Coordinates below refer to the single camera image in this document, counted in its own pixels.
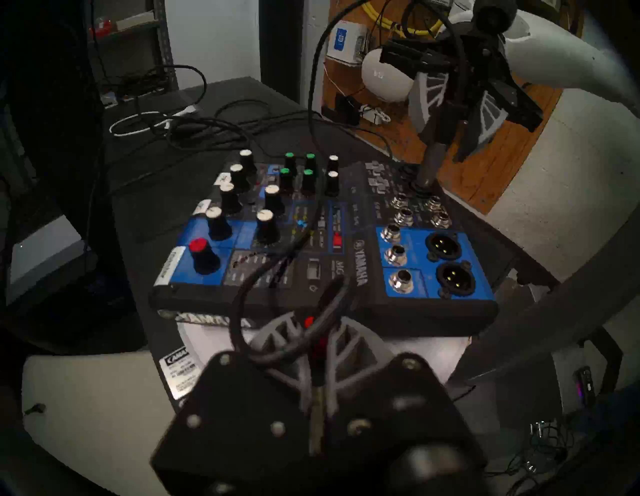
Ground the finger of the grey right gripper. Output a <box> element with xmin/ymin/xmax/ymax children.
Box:
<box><xmin>379</xmin><ymin>39</ymin><xmax>453</xmax><ymax>147</ymax></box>
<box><xmin>451</xmin><ymin>80</ymin><xmax>546</xmax><ymax>164</ymax></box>

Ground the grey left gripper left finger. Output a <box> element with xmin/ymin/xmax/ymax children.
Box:
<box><xmin>150</xmin><ymin>312</ymin><xmax>321</xmax><ymax>481</ymax></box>

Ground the white round plate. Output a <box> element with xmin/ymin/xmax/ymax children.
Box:
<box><xmin>177</xmin><ymin>320</ymin><xmax>473</xmax><ymax>401</ymax></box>

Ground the yellow cable coil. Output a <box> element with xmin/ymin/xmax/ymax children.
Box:
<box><xmin>361</xmin><ymin>0</ymin><xmax>445</xmax><ymax>38</ymax></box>

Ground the white router blue label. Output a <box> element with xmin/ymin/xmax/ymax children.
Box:
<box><xmin>326</xmin><ymin>21</ymin><xmax>370</xmax><ymax>66</ymax></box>

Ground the white oval device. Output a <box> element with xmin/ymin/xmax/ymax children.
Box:
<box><xmin>361</xmin><ymin>47</ymin><xmax>417</xmax><ymax>104</ymax></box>

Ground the grey metal shelf unit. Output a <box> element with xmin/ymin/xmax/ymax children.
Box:
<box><xmin>87</xmin><ymin>0</ymin><xmax>178</xmax><ymax>93</ymax></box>

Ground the thin white coiled cable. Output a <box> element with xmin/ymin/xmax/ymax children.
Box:
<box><xmin>109</xmin><ymin>106</ymin><xmax>201</xmax><ymax>138</ymax></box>

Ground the black aux cable metal plug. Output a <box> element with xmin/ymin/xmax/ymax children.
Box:
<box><xmin>227</xmin><ymin>0</ymin><xmax>468</xmax><ymax>451</ymax></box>

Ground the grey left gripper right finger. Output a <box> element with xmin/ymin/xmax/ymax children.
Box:
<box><xmin>320</xmin><ymin>315</ymin><xmax>488</xmax><ymax>453</ymax></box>

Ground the black and blue audio mixer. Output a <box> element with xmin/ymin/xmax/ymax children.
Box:
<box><xmin>149</xmin><ymin>149</ymin><xmax>501</xmax><ymax>337</ymax></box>

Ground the small white power adapter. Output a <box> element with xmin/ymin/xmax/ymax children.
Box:
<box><xmin>359</xmin><ymin>104</ymin><xmax>392</xmax><ymax>126</ymax></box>

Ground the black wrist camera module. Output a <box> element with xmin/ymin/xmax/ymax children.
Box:
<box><xmin>472</xmin><ymin>0</ymin><xmax>518</xmax><ymax>33</ymax></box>

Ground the grey flat box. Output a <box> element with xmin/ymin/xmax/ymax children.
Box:
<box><xmin>7</xmin><ymin>214</ymin><xmax>91</xmax><ymax>303</ymax></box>

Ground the large black foam panel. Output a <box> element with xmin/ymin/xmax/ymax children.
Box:
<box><xmin>259</xmin><ymin>0</ymin><xmax>305</xmax><ymax>103</ymax></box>

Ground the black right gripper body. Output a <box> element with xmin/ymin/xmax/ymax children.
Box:
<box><xmin>440</xmin><ymin>20</ymin><xmax>516</xmax><ymax>98</ymax></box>

